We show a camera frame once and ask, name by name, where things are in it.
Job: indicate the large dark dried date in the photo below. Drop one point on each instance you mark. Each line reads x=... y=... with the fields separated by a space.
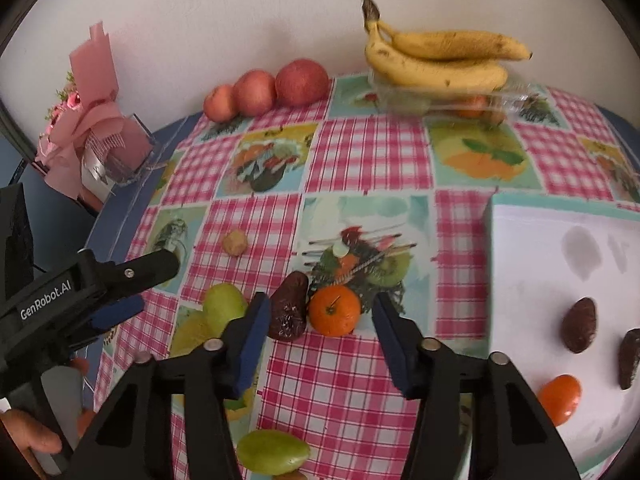
x=628 y=357

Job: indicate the yellow banana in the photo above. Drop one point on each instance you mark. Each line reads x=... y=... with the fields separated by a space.
x=448 y=45
x=406 y=71

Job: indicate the pink flower bouquet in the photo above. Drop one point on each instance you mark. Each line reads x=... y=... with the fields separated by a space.
x=86 y=103

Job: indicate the clear plastic fruit container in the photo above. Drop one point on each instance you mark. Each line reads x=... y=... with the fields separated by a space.
x=516 y=95

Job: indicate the small pale red apple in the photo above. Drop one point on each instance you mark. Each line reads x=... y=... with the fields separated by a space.
x=219 y=105

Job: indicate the checkered fruit-print tablecloth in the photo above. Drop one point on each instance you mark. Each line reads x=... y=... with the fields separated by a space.
x=342 y=191

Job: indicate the large red apple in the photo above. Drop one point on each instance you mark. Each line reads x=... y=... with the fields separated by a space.
x=301 y=83

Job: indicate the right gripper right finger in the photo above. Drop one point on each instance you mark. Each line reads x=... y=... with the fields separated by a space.
x=512 y=437

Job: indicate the orange fruit in container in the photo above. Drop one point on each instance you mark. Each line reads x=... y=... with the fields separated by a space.
x=472 y=107

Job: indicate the lower yellow banana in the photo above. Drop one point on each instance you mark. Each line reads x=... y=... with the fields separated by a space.
x=406 y=71

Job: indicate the person's left hand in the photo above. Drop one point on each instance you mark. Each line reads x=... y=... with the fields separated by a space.
x=62 y=386

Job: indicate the upper yellow banana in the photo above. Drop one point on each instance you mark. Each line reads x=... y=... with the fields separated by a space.
x=448 y=45

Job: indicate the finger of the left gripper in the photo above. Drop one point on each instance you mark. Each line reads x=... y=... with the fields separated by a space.
x=115 y=314
x=139 y=274

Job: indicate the small dark dried date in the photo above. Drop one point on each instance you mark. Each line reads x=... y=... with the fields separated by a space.
x=579 y=325

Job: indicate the small brown longan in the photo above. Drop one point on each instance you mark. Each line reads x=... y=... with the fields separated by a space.
x=235 y=243
x=292 y=475

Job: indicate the green jujube fruit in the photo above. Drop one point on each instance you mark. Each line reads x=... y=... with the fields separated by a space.
x=222 y=303
x=271 y=452

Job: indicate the white tray teal rim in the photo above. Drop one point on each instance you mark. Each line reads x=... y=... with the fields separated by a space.
x=544 y=254

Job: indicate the orange tangerine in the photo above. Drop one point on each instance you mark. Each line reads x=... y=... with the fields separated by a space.
x=334 y=311
x=560 y=398

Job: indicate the middle red apple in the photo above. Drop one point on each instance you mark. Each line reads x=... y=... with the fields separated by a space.
x=254 y=93

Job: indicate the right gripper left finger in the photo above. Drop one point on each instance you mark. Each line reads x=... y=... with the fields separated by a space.
x=130 y=436

